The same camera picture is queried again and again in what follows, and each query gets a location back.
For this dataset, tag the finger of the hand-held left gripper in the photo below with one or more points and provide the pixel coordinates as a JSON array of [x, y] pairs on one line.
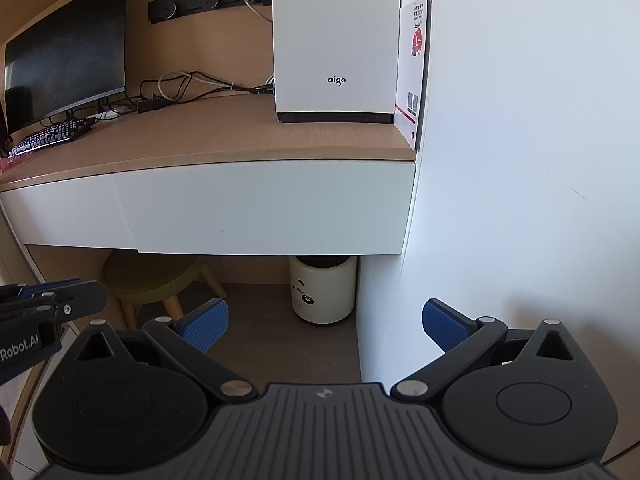
[[35, 291], [80, 300]]

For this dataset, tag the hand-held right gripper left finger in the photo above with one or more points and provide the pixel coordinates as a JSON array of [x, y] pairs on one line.
[[205, 327]]

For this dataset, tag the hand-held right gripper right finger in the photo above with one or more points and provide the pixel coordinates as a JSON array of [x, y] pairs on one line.
[[442, 327]]

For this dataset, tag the wide white-front wooden drawer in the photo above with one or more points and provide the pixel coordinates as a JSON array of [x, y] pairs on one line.
[[265, 205]]

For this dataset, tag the green stool with wooden legs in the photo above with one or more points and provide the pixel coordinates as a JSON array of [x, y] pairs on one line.
[[150, 275]]

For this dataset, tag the narrow white-front drawer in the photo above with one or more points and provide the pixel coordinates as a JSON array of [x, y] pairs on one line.
[[60, 212]]

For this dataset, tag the white panda trash can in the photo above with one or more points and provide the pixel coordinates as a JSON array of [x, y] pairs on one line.
[[325, 292]]

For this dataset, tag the pink object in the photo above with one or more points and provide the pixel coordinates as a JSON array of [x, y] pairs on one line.
[[10, 162]]

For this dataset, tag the black keyboard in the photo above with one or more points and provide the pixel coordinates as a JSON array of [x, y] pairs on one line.
[[45, 138]]

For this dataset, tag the black power adapter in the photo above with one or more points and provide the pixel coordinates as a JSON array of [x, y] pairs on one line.
[[151, 105]]

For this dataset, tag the black curved monitor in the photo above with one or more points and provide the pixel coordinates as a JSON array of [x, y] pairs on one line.
[[65, 50]]

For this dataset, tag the white red printed booklet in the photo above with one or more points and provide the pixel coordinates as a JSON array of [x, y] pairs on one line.
[[412, 80]]

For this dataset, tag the white computer case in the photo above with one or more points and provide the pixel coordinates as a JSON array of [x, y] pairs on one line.
[[335, 35]]

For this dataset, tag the black wall power strip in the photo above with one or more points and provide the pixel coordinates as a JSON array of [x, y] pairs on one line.
[[200, 2]]

